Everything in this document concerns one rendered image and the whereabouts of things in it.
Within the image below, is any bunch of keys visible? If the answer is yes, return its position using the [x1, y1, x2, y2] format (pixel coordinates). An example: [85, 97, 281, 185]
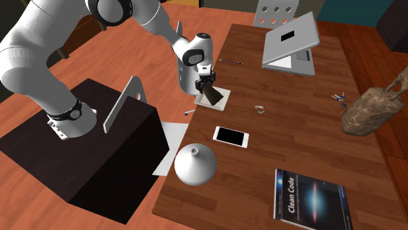
[331, 91, 349, 108]

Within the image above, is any grey laptop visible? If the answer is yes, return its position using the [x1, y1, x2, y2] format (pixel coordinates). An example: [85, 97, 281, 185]
[262, 11, 321, 77]

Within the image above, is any brown wooden table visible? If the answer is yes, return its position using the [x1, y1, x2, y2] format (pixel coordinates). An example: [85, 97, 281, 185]
[152, 23, 408, 230]

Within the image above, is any dark cabinet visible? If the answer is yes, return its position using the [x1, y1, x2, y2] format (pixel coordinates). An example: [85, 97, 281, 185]
[375, 0, 408, 54]

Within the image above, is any white smartphone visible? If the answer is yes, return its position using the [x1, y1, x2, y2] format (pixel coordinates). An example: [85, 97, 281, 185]
[212, 125, 250, 149]

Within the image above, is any dark galaxy-cover book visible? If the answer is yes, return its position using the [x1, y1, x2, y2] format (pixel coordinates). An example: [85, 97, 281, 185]
[273, 168, 354, 230]

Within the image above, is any brown wedge-shaped object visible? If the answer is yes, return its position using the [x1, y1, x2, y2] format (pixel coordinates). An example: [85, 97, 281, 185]
[202, 82, 224, 107]

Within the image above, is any white square plate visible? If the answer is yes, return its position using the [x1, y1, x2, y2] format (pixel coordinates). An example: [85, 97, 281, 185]
[194, 86, 232, 112]

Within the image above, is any white round vase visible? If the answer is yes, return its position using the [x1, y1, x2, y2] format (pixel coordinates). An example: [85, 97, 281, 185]
[173, 142, 218, 187]

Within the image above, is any brown stone sculpture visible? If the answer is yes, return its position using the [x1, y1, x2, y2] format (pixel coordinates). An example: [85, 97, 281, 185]
[340, 65, 408, 137]

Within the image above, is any grey chair with round holes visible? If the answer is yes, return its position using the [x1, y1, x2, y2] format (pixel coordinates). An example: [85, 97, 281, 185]
[252, 0, 301, 28]

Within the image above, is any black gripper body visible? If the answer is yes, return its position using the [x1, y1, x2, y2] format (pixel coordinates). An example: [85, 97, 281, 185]
[197, 71, 217, 86]

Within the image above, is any dark robot stand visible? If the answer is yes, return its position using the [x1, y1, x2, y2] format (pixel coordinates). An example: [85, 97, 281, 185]
[0, 78, 171, 225]

